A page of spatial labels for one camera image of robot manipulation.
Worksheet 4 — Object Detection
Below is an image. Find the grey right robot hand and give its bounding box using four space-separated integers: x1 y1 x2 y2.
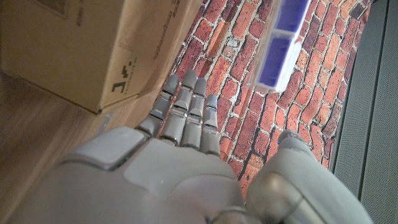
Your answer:
5 68 374 224

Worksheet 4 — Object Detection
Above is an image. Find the brown cardboard packing box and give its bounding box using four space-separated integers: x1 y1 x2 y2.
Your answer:
0 0 203 114

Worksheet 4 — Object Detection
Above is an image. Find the red brick printed backdrop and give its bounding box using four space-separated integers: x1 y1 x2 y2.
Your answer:
154 0 376 200

